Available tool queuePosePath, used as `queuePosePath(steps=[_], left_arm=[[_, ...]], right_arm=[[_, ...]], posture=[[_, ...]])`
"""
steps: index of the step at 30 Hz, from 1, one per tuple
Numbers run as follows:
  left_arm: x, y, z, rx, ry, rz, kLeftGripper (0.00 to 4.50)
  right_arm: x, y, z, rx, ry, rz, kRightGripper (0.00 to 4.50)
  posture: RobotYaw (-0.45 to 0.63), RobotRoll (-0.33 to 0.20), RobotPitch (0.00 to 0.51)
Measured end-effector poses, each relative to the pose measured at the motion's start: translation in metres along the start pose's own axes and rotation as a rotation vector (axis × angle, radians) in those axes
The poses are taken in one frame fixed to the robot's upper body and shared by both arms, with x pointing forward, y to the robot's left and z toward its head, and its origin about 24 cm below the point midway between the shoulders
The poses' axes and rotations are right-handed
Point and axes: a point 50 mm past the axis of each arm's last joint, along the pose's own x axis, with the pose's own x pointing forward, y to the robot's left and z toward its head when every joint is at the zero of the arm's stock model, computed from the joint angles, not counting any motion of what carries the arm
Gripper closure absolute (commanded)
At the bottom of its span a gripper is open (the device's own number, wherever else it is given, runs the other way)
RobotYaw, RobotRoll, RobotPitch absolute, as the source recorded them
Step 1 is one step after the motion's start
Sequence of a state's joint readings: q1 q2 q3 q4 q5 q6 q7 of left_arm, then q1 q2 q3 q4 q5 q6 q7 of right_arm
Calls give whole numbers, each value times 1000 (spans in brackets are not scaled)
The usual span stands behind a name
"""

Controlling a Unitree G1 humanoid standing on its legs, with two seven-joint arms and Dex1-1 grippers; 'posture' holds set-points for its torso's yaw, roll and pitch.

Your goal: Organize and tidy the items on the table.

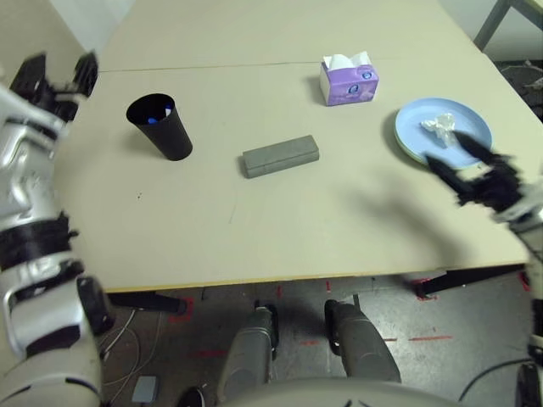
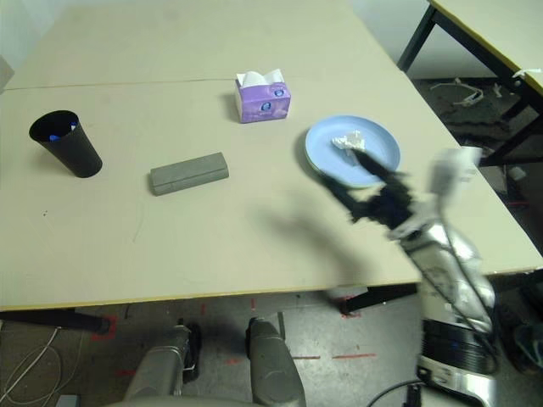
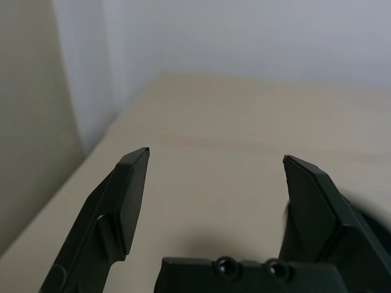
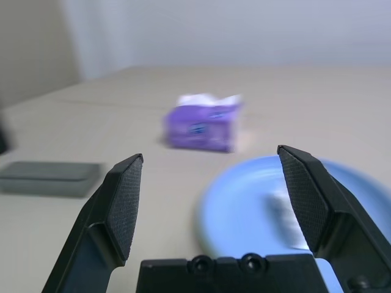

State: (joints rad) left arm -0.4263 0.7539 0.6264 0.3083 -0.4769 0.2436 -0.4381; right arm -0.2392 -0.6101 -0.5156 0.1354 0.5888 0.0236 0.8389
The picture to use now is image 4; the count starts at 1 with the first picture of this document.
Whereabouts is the white tissue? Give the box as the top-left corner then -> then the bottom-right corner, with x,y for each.
265,189 -> 309,250

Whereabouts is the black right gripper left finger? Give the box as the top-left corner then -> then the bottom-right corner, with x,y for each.
41,153 -> 143,293

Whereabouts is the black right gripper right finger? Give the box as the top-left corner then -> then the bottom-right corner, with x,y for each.
277,145 -> 391,293

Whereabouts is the purple tissue pack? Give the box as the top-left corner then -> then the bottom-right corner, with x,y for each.
163,93 -> 245,153

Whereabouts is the blue plastic plate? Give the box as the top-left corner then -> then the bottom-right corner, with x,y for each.
192,155 -> 391,293

